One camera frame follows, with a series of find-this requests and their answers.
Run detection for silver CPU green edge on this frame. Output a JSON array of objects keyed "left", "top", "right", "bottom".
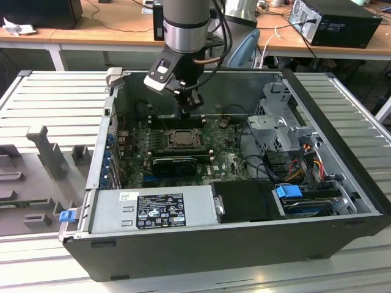
[{"left": 172, "top": 131, "right": 197, "bottom": 146}]

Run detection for metal socket cover frame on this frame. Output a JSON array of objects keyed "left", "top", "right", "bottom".
[{"left": 164, "top": 129, "right": 205, "bottom": 150}]

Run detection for CPU socket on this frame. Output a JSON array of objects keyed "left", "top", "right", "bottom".
[{"left": 163, "top": 128, "right": 206, "bottom": 151}]

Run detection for blue expansion slot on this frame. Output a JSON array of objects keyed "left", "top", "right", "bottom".
[{"left": 142, "top": 173, "right": 163, "bottom": 184}]

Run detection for black plastic cover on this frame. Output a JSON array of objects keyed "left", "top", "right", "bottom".
[{"left": 210, "top": 179, "right": 288, "bottom": 223}]

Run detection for pale blue teach pendant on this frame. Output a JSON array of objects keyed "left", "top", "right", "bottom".
[{"left": 228, "top": 29, "right": 262, "bottom": 70}]

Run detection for small black device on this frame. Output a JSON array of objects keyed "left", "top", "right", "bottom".
[{"left": 152, "top": 0, "right": 166, "bottom": 42}]

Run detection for grey plastic case latch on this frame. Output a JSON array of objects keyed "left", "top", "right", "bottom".
[{"left": 106, "top": 67, "right": 132, "bottom": 90}]

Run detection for green motherboard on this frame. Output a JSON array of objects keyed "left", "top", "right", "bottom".
[{"left": 120, "top": 117, "right": 254, "bottom": 190}]

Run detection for grey metal drive cage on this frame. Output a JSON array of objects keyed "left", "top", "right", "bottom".
[{"left": 246, "top": 81, "right": 321, "bottom": 159}]

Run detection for blue card retainer clips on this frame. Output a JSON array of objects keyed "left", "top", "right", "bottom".
[{"left": 102, "top": 131, "right": 116, "bottom": 187}]

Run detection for blue disk carrier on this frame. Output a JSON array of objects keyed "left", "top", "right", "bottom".
[{"left": 274, "top": 184, "right": 334, "bottom": 219}]

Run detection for black PC tower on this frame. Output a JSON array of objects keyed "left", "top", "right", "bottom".
[{"left": 288, "top": 0, "right": 383, "bottom": 49}]

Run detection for black computer box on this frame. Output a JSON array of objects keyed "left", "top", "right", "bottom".
[{"left": 0, "top": 0, "right": 84, "bottom": 30}]

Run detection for grey power supply unit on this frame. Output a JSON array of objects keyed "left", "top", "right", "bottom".
[{"left": 88, "top": 186, "right": 219, "bottom": 234}]

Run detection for crumpled white paper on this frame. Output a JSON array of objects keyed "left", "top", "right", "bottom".
[{"left": 2, "top": 16, "right": 38, "bottom": 38}]

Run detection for hard disk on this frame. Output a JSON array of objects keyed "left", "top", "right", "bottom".
[{"left": 282, "top": 198, "right": 334, "bottom": 219}]

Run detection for black grey PC case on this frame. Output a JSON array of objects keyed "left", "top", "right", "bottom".
[{"left": 57, "top": 68, "right": 391, "bottom": 283}]

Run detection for grey parts rack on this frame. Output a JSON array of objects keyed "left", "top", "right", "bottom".
[{"left": 0, "top": 125, "right": 95, "bottom": 237}]

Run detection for blue plastic latch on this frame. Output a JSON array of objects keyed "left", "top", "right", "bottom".
[{"left": 59, "top": 210, "right": 76, "bottom": 224}]

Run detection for green RAM stick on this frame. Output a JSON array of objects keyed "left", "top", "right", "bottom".
[{"left": 0, "top": 199, "right": 49, "bottom": 210}]

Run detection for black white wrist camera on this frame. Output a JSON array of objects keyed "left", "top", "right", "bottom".
[{"left": 143, "top": 50, "right": 184, "bottom": 92}]

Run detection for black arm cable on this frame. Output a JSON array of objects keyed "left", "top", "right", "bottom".
[{"left": 195, "top": 0, "right": 235, "bottom": 92}]

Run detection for white cable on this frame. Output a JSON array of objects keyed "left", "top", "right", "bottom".
[{"left": 258, "top": 26, "right": 282, "bottom": 70}]

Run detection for wooden desk white frame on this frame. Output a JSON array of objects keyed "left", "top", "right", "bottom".
[
  {"left": 256, "top": 5, "right": 391, "bottom": 62},
  {"left": 0, "top": 0, "right": 166, "bottom": 71}
]

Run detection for black plastic bracket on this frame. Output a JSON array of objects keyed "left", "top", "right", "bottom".
[{"left": 263, "top": 150, "right": 290, "bottom": 178}]

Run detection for red yellow power wires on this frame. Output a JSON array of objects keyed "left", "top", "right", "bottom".
[{"left": 282, "top": 146, "right": 325, "bottom": 184}]

